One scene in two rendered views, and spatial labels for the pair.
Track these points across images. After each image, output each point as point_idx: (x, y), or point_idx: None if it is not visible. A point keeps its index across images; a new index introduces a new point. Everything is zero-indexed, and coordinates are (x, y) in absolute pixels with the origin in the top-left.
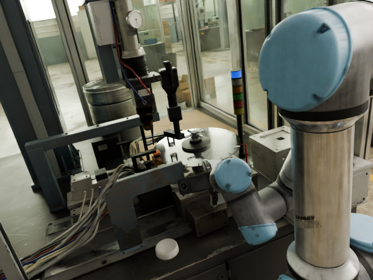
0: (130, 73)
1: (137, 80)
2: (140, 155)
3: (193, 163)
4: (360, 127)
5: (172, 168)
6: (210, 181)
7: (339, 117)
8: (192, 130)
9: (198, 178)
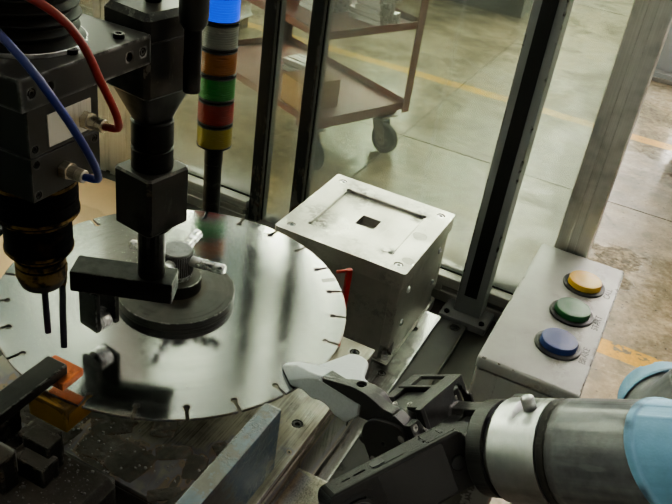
0: (14, 26)
1: (68, 66)
2: (10, 410)
3: (255, 388)
4: (604, 186)
5: (258, 446)
6: (496, 480)
7: None
8: (90, 228)
9: (414, 467)
